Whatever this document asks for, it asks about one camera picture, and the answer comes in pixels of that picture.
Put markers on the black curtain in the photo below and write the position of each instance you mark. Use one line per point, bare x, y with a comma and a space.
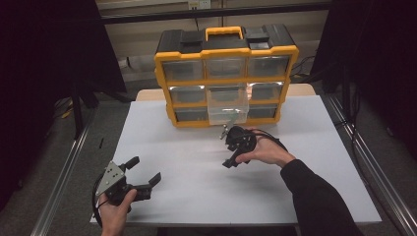
387, 65
39, 65

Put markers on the small black stick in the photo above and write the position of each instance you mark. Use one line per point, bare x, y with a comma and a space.
101, 143

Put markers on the black metal stand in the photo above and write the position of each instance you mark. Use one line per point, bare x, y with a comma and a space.
78, 121

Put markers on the aluminium frame rail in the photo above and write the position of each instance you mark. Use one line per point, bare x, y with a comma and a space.
62, 183
377, 173

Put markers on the person's left hand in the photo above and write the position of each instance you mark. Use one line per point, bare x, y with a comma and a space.
113, 216

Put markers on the person's right hand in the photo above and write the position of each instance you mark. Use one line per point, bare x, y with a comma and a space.
268, 150

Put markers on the group of clear drawers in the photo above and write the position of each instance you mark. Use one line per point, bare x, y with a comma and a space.
183, 70

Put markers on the transparent plastic drawer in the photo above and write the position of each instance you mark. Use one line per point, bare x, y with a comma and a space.
218, 114

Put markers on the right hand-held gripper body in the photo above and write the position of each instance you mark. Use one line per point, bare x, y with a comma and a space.
241, 141

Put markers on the black horizontal bar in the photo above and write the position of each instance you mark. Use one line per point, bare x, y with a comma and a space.
164, 15

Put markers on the yellow black organizer cabinet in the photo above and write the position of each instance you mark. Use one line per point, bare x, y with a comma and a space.
170, 41

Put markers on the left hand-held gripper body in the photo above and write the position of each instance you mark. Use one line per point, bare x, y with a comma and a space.
113, 180

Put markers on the white wall socket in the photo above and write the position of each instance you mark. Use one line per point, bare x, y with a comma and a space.
200, 4

